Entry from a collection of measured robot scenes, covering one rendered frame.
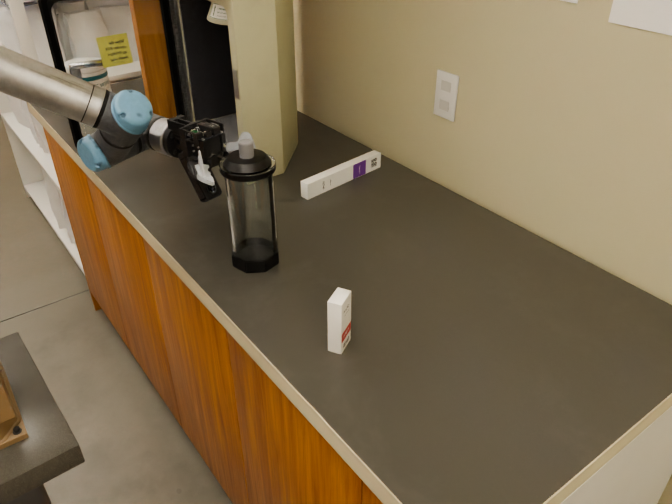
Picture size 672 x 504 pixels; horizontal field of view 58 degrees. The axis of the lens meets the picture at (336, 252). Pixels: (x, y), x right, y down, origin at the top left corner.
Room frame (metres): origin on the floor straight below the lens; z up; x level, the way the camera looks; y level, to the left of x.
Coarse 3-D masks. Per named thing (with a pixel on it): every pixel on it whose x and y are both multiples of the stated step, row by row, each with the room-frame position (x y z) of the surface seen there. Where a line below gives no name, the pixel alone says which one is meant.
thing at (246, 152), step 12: (240, 144) 1.05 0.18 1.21; (252, 144) 1.05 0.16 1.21; (228, 156) 1.06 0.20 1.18; (240, 156) 1.05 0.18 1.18; (252, 156) 1.05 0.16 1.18; (264, 156) 1.06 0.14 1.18; (228, 168) 1.03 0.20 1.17; (240, 168) 1.02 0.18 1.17; (252, 168) 1.02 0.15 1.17; (264, 168) 1.03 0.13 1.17
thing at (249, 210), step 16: (272, 160) 1.07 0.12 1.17; (240, 176) 1.00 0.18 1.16; (240, 192) 1.01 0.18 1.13; (256, 192) 1.02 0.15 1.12; (240, 208) 1.01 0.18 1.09; (256, 208) 1.02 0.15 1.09; (240, 224) 1.02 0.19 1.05; (256, 224) 1.01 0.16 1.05; (240, 240) 1.02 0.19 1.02; (256, 240) 1.01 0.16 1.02; (272, 240) 1.04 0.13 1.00; (240, 256) 1.02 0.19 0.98; (256, 256) 1.01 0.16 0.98
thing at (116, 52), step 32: (96, 0) 1.56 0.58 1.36; (128, 0) 1.59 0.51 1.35; (64, 32) 1.51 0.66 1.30; (96, 32) 1.55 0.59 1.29; (128, 32) 1.59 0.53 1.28; (160, 32) 1.62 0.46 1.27; (64, 64) 1.51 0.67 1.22; (96, 64) 1.54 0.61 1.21; (128, 64) 1.58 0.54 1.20; (160, 64) 1.62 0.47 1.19; (160, 96) 1.61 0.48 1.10; (96, 128) 1.52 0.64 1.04
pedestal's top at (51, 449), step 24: (0, 360) 0.76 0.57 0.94; (24, 360) 0.76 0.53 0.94; (24, 384) 0.70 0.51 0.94; (24, 408) 0.65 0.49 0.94; (48, 408) 0.65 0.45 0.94; (48, 432) 0.60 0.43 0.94; (72, 432) 0.61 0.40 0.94; (0, 456) 0.56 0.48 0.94; (24, 456) 0.56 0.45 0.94; (48, 456) 0.56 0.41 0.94; (72, 456) 0.57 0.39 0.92; (0, 480) 0.52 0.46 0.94; (24, 480) 0.53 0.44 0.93; (48, 480) 0.55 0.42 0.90
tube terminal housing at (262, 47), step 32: (224, 0) 1.43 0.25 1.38; (256, 0) 1.44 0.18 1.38; (288, 0) 1.61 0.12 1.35; (256, 32) 1.44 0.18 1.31; (288, 32) 1.60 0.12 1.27; (256, 64) 1.43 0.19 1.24; (288, 64) 1.58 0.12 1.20; (256, 96) 1.43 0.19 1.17; (288, 96) 1.56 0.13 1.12; (256, 128) 1.43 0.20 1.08; (288, 128) 1.55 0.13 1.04; (288, 160) 1.53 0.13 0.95
